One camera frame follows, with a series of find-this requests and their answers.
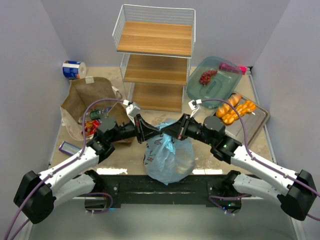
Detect brown paper grocery bag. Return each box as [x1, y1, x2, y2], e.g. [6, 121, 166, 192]
[60, 76, 130, 141]

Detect red candy bag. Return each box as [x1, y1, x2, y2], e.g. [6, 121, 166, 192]
[81, 120, 101, 139]

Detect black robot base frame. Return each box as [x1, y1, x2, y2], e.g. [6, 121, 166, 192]
[85, 170, 242, 213]

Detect purple chocolate bar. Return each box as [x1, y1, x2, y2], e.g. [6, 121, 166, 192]
[58, 141, 81, 156]

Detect metal tray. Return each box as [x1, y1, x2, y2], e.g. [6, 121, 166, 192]
[225, 103, 270, 146]

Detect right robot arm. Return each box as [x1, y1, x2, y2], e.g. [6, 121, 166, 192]
[161, 114, 319, 221]

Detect pink purple toy vegetable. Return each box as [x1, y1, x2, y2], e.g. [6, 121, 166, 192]
[219, 62, 242, 74]

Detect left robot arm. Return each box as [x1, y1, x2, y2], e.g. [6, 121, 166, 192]
[13, 114, 160, 224]

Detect light blue plastic bag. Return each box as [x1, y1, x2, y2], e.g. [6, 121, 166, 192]
[143, 133, 196, 185]

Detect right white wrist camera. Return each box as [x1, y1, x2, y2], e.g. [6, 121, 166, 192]
[188, 99, 202, 118]

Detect red grape bunch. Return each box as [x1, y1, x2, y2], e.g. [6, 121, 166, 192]
[199, 69, 218, 86]

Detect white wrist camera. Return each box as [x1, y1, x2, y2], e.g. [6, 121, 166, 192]
[122, 99, 141, 123]
[188, 99, 202, 118]

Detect pink small object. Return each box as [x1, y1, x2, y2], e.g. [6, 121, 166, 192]
[239, 66, 247, 75]

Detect green label water bottle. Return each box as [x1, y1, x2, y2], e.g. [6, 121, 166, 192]
[84, 107, 111, 123]

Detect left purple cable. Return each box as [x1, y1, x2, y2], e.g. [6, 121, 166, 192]
[3, 98, 130, 240]

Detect teal plastic food container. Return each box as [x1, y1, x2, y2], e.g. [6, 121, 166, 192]
[186, 56, 242, 100]

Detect blue white toilet paper roll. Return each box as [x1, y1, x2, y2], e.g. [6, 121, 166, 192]
[62, 60, 87, 80]

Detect long bread loaf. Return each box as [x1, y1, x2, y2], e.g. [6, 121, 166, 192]
[215, 93, 242, 118]

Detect purple cable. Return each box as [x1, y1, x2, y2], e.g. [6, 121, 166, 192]
[3, 98, 130, 240]
[197, 98, 320, 222]

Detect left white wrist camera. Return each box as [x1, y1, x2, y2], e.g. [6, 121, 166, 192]
[122, 99, 141, 123]

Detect orange croissant bread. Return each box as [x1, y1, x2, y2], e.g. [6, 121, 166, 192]
[222, 100, 257, 125]

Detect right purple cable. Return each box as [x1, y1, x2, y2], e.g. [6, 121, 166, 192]
[197, 98, 320, 222]

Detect white wire wooden shelf rack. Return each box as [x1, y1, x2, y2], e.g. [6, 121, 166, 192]
[112, 4, 196, 112]

